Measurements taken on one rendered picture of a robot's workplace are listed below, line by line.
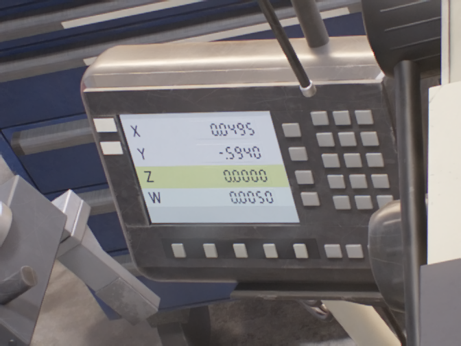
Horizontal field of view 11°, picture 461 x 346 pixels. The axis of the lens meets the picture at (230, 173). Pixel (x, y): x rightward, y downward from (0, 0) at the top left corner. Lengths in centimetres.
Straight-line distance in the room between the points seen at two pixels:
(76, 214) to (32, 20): 147
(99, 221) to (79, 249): 177
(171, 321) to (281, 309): 19
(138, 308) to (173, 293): 185
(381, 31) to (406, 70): 3
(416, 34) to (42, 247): 42
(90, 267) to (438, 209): 62
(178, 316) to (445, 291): 260
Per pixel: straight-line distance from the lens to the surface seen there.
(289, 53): 159
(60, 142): 342
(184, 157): 229
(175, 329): 377
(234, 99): 223
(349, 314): 245
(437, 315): 116
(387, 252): 145
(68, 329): 400
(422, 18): 141
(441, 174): 123
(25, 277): 167
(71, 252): 180
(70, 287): 406
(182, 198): 232
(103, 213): 355
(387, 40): 142
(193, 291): 366
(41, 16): 326
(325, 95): 219
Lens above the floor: 274
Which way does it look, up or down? 42 degrees down
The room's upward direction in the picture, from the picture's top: 30 degrees counter-clockwise
